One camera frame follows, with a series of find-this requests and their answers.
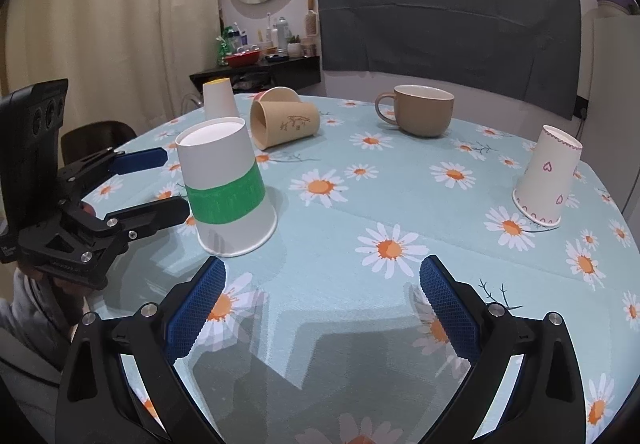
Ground white paper cup green band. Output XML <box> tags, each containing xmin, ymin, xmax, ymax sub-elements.
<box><xmin>176</xmin><ymin>117</ymin><xmax>278</xmax><ymax>257</ymax></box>

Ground white paper cup yellow rim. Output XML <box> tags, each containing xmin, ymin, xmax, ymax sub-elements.
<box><xmin>203</xmin><ymin>78</ymin><xmax>240</xmax><ymax>120</ymax></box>

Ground kraft paper cup with drawing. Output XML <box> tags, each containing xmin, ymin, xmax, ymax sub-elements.
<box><xmin>250</xmin><ymin>100</ymin><xmax>320</xmax><ymax>150</ymax></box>

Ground red rimmed paper cup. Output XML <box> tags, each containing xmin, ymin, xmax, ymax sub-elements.
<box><xmin>253</xmin><ymin>86</ymin><xmax>300</xmax><ymax>102</ymax></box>

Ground white paper cup pink hearts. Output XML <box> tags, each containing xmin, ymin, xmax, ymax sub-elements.
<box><xmin>512</xmin><ymin>125</ymin><xmax>582</xmax><ymax>228</ymax></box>

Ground person's hand holding gripper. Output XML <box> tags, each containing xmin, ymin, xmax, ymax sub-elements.
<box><xmin>17</xmin><ymin>260</ymin><xmax>93</xmax><ymax>297</ymax></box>

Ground dark wooden chair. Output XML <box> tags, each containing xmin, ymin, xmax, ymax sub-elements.
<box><xmin>61</xmin><ymin>121</ymin><xmax>137</xmax><ymax>165</ymax></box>

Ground green bottle on shelf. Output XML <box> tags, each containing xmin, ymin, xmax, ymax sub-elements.
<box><xmin>216</xmin><ymin>35</ymin><xmax>230</xmax><ymax>66</ymax></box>

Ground beige curtain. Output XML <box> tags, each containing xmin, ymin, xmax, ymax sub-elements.
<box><xmin>1</xmin><ymin>0</ymin><xmax>219</xmax><ymax>133</ymax></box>

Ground red bowl on shelf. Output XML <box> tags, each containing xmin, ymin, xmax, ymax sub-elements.
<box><xmin>224</xmin><ymin>50</ymin><xmax>260</xmax><ymax>69</ymax></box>

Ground small potted plant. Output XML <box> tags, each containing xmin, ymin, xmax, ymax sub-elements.
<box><xmin>288</xmin><ymin>35</ymin><xmax>304</xmax><ymax>58</ymax></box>

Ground white thermos bottle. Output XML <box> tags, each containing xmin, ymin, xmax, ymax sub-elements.
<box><xmin>276</xmin><ymin>17</ymin><xmax>291</xmax><ymax>52</ymax></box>

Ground daisy print blue tablecloth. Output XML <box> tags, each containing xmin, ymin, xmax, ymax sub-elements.
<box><xmin>79</xmin><ymin>92</ymin><xmax>640</xmax><ymax>444</ymax></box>

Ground white refrigerator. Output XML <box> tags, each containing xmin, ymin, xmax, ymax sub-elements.
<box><xmin>579</xmin><ymin>16</ymin><xmax>640</xmax><ymax>205</ymax></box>

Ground brown ceramic mug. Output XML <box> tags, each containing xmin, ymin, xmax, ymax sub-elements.
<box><xmin>374</xmin><ymin>84</ymin><xmax>454</xmax><ymax>138</ymax></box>

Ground dark grey hanging cloth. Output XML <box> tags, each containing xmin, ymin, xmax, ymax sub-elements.
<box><xmin>319</xmin><ymin>0</ymin><xmax>582</xmax><ymax>119</ymax></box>

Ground black wall shelf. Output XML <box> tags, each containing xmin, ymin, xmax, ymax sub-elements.
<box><xmin>190</xmin><ymin>56</ymin><xmax>321</xmax><ymax>94</ymax></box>

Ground wooden brush on wall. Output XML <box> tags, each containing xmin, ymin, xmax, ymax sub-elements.
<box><xmin>305</xmin><ymin>0</ymin><xmax>318</xmax><ymax>37</ymax></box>

